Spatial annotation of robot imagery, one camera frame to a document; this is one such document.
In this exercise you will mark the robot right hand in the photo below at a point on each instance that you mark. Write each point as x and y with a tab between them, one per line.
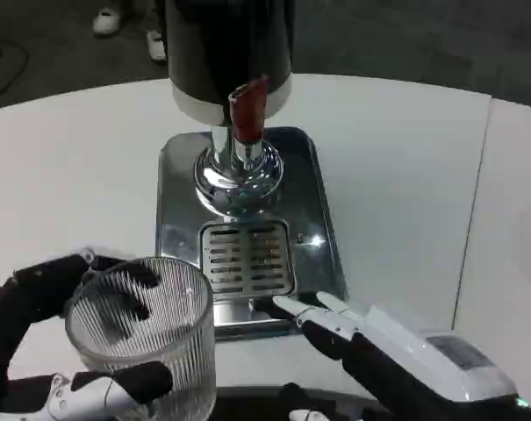
405	364

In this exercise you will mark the slotted steel tray grid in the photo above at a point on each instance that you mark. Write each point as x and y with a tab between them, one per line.
246	259

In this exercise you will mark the person's white shoe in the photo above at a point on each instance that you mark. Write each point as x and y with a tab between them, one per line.
156	46
107	22

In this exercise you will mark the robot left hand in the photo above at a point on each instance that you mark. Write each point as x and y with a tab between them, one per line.
26	291

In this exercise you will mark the clear ribbed glass cup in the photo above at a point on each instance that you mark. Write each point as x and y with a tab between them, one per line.
160	351

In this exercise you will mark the black drink dispenser chrome stand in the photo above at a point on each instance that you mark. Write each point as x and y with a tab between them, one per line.
221	44

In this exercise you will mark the steel drip tray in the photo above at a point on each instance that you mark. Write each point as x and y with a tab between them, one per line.
311	210

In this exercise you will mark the red dispenser tap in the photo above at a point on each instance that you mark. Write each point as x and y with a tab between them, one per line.
247	109

